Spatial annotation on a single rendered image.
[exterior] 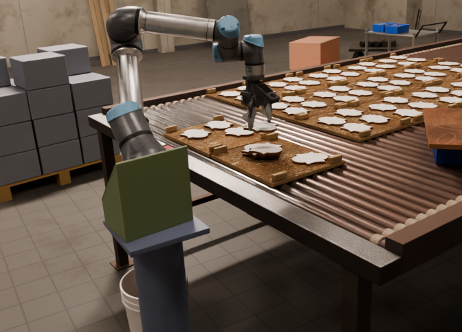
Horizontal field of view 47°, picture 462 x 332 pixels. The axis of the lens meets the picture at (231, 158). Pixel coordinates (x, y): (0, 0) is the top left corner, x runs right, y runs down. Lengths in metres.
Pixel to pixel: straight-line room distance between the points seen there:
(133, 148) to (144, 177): 0.10
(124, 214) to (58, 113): 2.97
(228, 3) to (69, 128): 8.08
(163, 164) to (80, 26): 9.89
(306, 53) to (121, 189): 4.95
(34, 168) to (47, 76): 0.75
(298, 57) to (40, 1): 6.26
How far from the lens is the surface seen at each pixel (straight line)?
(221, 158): 2.12
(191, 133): 2.44
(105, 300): 3.04
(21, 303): 3.19
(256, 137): 2.36
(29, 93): 4.46
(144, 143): 1.67
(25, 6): 11.24
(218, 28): 1.90
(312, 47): 6.33
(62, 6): 11.38
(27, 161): 4.56
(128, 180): 1.62
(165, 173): 1.67
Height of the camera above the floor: 1.65
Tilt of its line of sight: 20 degrees down
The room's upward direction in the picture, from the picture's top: 3 degrees counter-clockwise
